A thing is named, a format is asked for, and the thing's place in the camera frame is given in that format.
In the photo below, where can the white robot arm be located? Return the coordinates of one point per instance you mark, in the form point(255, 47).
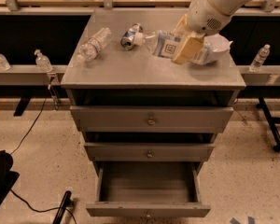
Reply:
point(229, 7)

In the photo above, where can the blue label plastic bottle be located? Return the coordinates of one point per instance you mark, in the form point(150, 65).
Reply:
point(164, 44)

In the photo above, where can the white ceramic bowl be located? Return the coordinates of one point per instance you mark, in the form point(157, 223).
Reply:
point(215, 46)

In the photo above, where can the black equipment on floor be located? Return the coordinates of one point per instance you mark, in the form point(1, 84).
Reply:
point(7, 177)

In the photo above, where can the top grey drawer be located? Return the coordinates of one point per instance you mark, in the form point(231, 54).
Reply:
point(145, 119)

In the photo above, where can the bottom grey open drawer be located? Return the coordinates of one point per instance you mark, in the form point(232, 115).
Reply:
point(147, 189)

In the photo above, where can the grey drawer cabinet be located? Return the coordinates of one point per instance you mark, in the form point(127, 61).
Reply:
point(137, 78)

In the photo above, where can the clear water bottle red label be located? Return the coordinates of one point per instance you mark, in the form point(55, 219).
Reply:
point(90, 49)

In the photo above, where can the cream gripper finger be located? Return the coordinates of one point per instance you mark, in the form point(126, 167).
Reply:
point(181, 26)
point(189, 45)

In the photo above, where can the small clear water bottle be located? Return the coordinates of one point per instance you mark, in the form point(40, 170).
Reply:
point(260, 58)

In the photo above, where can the crushed silver soda can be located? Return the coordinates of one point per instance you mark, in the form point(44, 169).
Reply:
point(127, 39)

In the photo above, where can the black stand leg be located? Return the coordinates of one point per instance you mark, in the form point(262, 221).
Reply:
point(61, 209)

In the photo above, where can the black caster leg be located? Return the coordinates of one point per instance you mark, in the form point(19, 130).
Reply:
point(272, 121)

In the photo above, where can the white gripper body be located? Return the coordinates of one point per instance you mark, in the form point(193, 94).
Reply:
point(202, 14)

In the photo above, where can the middle grey drawer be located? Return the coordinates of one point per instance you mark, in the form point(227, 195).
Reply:
point(148, 151)

